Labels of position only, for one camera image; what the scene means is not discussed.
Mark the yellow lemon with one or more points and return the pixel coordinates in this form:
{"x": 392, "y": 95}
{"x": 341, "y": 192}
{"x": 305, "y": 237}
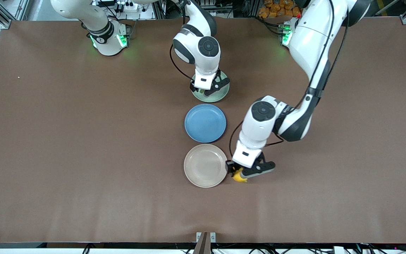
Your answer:
{"x": 240, "y": 178}

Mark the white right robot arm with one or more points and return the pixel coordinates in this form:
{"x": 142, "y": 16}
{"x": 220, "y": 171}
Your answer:
{"x": 76, "y": 8}

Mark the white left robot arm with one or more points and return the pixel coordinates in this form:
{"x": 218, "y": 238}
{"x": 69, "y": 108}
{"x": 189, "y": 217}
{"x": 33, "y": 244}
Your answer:
{"x": 308, "y": 38}

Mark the light green round plate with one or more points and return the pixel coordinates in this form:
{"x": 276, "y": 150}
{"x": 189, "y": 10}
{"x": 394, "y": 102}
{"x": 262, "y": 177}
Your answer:
{"x": 213, "y": 99}

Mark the beige pink round plate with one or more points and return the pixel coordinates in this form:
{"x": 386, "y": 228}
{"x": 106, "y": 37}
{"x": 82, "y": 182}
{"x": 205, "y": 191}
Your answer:
{"x": 205, "y": 165}

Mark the blue round plate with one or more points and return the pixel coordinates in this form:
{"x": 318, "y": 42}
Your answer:
{"x": 205, "y": 123}

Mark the black equipment rack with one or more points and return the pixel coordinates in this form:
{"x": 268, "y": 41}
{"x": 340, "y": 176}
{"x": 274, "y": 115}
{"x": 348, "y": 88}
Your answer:
{"x": 231, "y": 7}

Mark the white power strip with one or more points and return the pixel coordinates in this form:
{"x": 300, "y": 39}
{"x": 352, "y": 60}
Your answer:
{"x": 130, "y": 6}

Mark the orange snack bags pile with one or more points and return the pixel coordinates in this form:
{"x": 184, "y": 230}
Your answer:
{"x": 277, "y": 8}

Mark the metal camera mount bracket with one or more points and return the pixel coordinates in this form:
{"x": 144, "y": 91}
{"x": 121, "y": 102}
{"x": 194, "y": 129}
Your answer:
{"x": 205, "y": 245}

